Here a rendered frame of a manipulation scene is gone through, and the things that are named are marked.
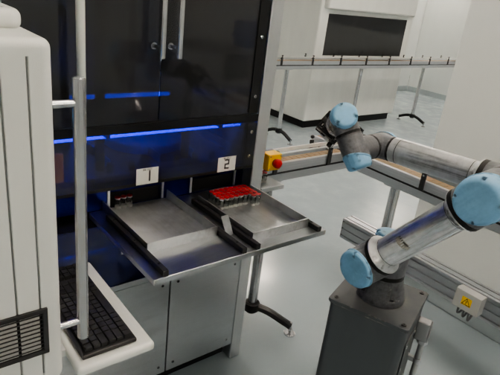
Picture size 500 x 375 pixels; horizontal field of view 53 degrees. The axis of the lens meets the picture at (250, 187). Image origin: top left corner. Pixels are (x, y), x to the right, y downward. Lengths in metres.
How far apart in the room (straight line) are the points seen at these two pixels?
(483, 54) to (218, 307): 1.86
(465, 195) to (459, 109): 1.78
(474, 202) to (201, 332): 1.43
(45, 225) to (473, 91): 2.39
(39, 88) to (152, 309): 1.29
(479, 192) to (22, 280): 0.99
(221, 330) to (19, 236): 1.49
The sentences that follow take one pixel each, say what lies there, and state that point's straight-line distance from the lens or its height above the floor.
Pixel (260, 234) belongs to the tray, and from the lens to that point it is 1.69.
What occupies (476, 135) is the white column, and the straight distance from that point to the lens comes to 2.96.
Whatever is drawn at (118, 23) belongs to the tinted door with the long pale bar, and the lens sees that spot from 1.62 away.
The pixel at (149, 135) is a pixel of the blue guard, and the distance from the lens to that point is 1.73.
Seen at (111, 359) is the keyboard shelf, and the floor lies 0.80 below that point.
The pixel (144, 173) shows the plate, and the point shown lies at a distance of 1.76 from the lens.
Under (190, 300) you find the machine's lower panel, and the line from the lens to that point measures 2.16.
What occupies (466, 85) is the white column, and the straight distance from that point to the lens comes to 2.98.
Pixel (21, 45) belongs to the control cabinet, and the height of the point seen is 1.54.
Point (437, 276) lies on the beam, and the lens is 2.52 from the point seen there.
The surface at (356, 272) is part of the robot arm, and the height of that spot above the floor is 0.95.
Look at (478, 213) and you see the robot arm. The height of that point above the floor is 1.25.
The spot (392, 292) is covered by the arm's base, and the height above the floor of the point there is 0.84.
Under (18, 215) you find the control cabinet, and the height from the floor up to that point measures 1.23.
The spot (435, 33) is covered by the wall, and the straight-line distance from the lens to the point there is 10.79.
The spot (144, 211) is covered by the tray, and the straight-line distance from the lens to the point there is 1.83.
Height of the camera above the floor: 1.67
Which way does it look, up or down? 22 degrees down
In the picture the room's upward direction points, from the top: 7 degrees clockwise
